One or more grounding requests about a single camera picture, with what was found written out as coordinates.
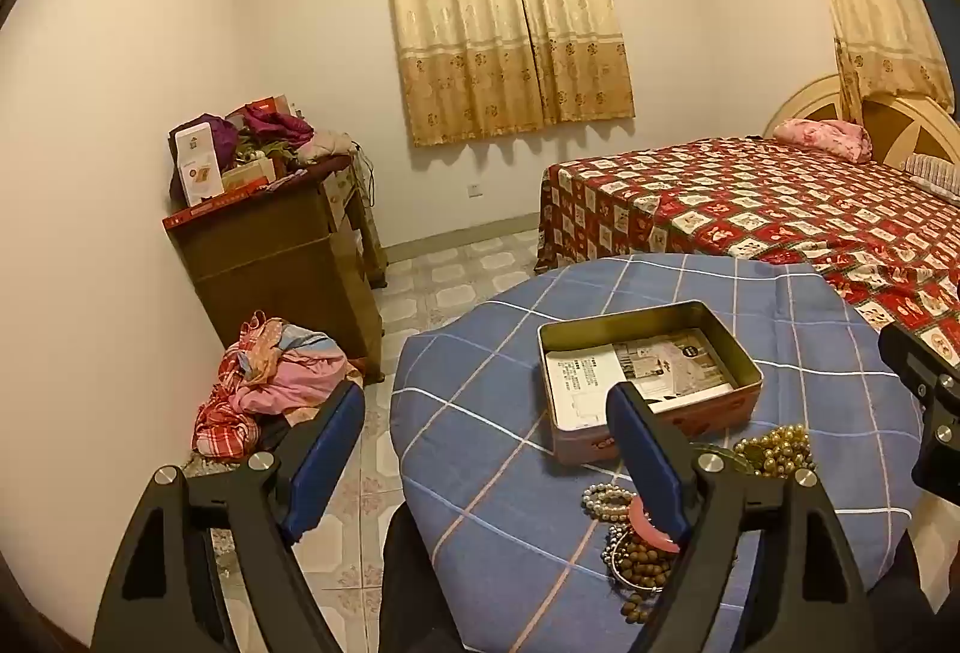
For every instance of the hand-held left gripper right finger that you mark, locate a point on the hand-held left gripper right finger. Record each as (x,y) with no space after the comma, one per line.
(646,465)

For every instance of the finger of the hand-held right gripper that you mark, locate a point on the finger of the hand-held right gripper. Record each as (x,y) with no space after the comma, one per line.
(922,360)

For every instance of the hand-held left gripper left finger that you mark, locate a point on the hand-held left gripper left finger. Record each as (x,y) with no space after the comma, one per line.
(322,465)

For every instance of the pink bangle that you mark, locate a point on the pink bangle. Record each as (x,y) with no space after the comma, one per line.
(646,534)

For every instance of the rectangular metal tin box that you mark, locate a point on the rectangular metal tin box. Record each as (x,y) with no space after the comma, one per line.
(581,439)

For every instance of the printed paper sheet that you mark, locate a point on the printed paper sheet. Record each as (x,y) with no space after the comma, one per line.
(592,383)

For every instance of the silver bangle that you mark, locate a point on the silver bangle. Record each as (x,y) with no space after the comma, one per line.
(611,559)

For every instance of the pile of colourful clothes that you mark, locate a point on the pile of colourful clothes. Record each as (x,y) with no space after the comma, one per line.
(277,375)

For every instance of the blue plaid tablecloth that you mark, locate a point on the blue plaid tablecloth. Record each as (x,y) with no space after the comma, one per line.
(510,443)

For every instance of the person's left leg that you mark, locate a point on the person's left leg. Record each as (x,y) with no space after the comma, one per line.
(420,600)

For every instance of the person's leg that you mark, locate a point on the person's leg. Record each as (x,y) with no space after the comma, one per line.
(420,600)
(926,593)

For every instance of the striped pillow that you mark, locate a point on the striped pillow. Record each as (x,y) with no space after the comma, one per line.
(934,176)

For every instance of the brown wooden desk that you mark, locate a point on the brown wooden desk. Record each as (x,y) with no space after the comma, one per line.
(285,263)

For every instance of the red patterned bed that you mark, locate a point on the red patterned bed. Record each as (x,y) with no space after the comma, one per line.
(750,210)

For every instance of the person's right leg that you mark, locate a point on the person's right leg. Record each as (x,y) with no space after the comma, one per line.
(926,593)

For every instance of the cream wooden headboard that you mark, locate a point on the cream wooden headboard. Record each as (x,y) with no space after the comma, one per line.
(915,128)

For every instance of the pink pillow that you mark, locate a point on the pink pillow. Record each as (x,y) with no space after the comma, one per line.
(821,137)

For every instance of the flat red box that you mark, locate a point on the flat red box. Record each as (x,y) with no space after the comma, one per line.
(225,203)

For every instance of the beige box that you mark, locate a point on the beige box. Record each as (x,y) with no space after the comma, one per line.
(247,175)

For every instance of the pale pink cloth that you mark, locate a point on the pale pink cloth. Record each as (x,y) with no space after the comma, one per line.
(322,146)

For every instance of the white upright box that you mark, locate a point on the white upright box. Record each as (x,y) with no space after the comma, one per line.
(196,165)

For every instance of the magenta cloth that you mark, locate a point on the magenta cloth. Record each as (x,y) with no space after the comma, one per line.
(277,128)

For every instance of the purple cloth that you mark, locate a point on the purple cloth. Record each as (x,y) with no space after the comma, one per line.
(219,134)

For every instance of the red upright box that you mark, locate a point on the red upright box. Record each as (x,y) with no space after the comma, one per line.
(266,105)

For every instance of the wide beige patterned curtain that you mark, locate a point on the wide beige patterned curtain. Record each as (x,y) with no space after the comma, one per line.
(502,8)

